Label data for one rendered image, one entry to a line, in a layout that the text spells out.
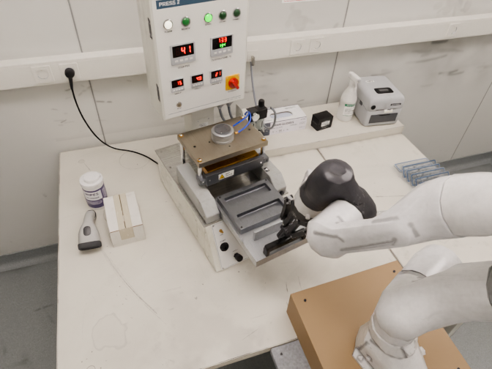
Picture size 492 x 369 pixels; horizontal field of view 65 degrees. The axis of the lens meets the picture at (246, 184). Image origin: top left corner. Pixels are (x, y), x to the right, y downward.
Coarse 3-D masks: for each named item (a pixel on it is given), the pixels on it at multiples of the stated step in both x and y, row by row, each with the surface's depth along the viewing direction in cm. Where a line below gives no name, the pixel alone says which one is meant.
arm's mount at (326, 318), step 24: (384, 264) 128; (312, 288) 123; (336, 288) 123; (360, 288) 123; (384, 288) 123; (288, 312) 127; (312, 312) 118; (336, 312) 117; (360, 312) 117; (312, 336) 113; (336, 336) 113; (432, 336) 113; (312, 360) 114; (336, 360) 108; (432, 360) 108; (456, 360) 108
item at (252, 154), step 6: (240, 156) 138; (246, 156) 138; (252, 156) 139; (222, 162) 136; (228, 162) 136; (234, 162) 136; (204, 168) 133; (210, 168) 133; (216, 168) 133; (204, 174) 135
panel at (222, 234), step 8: (216, 224) 133; (224, 224) 135; (216, 232) 134; (224, 232) 136; (216, 240) 135; (224, 240) 136; (232, 240) 138; (216, 248) 136; (232, 248) 139; (240, 248) 141; (224, 256) 138; (232, 256) 140; (224, 264) 139; (232, 264) 141
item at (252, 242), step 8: (216, 200) 134; (224, 216) 129; (232, 224) 127; (264, 224) 128; (272, 224) 122; (280, 224) 124; (232, 232) 127; (248, 232) 125; (256, 232) 120; (264, 232) 122; (272, 232) 125; (240, 240) 123; (248, 240) 122; (256, 240) 123; (264, 240) 123; (272, 240) 123; (296, 240) 123; (304, 240) 124; (248, 248) 120; (256, 248) 120; (280, 248) 121; (288, 248) 122; (248, 256) 121; (256, 256) 118; (264, 256) 118; (272, 256) 120; (256, 264) 118
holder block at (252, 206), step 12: (264, 180) 139; (240, 192) 134; (252, 192) 137; (264, 192) 137; (276, 192) 135; (228, 204) 132; (240, 204) 130; (252, 204) 130; (264, 204) 131; (276, 204) 133; (228, 216) 128; (240, 216) 128; (252, 216) 129; (264, 216) 127; (276, 216) 128; (240, 228) 123; (252, 228) 125
